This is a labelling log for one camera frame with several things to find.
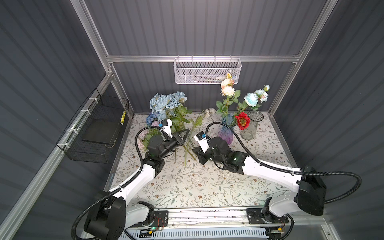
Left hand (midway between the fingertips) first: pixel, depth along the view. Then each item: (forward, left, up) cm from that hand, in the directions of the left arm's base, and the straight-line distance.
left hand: (190, 130), depth 74 cm
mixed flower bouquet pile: (-5, +2, -5) cm, 8 cm away
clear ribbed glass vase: (+12, -40, -21) cm, 47 cm away
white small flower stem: (+37, -15, -23) cm, 46 cm away
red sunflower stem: (+6, -29, -2) cm, 30 cm away
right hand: (-7, -2, -9) cm, 11 cm away
